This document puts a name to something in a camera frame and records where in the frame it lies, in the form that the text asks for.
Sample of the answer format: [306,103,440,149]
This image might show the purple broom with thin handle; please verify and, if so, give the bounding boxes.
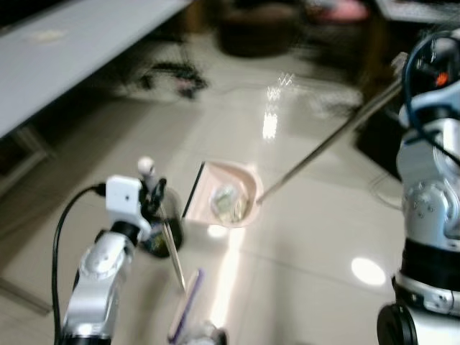
[137,157,208,344]

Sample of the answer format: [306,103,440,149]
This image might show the pink long-handled dustpan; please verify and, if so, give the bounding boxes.
[183,50,410,229]

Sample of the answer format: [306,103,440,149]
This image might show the black round bin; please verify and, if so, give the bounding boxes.
[140,184,187,258]

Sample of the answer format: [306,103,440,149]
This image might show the black box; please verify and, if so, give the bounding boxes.
[355,106,405,182]

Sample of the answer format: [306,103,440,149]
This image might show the pink cushion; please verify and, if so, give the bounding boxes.
[315,0,372,22]

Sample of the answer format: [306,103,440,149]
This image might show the black office chair base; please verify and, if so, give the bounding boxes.
[132,60,211,99]

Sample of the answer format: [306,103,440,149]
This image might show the long white table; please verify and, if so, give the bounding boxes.
[0,0,193,167]

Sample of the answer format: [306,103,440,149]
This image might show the dark round stool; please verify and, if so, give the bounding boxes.
[216,6,300,60]

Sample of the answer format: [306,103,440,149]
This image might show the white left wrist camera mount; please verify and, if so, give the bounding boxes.
[106,175,153,238]

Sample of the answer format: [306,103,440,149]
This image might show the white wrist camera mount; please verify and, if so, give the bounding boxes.
[400,36,460,128]
[106,175,153,238]

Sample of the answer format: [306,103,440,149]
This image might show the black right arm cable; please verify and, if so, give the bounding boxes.
[401,30,460,163]

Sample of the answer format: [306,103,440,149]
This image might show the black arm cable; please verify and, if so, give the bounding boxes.
[50,183,109,339]
[401,30,460,163]

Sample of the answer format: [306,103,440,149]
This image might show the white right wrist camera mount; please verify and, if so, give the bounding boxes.
[400,36,460,128]

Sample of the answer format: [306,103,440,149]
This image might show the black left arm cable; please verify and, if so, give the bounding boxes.
[50,183,109,339]

